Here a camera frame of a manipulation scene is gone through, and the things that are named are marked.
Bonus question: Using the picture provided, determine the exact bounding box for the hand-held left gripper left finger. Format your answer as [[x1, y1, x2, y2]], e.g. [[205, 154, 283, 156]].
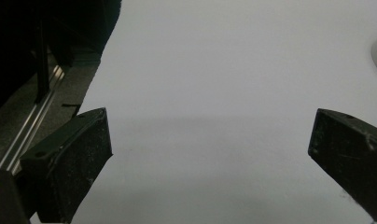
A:
[[19, 106, 114, 224]]

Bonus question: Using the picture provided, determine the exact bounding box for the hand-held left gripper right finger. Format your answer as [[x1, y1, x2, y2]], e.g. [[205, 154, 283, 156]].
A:
[[307, 107, 377, 224]]

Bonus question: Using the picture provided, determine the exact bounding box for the black curtain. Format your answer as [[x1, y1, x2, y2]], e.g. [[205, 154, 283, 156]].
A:
[[0, 0, 123, 117]]

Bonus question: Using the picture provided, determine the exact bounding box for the aluminium frame rail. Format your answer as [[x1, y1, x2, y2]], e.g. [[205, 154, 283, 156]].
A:
[[0, 63, 66, 175]]

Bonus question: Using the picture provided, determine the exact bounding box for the black stand post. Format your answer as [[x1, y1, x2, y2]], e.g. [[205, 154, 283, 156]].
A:
[[34, 18, 51, 105]]

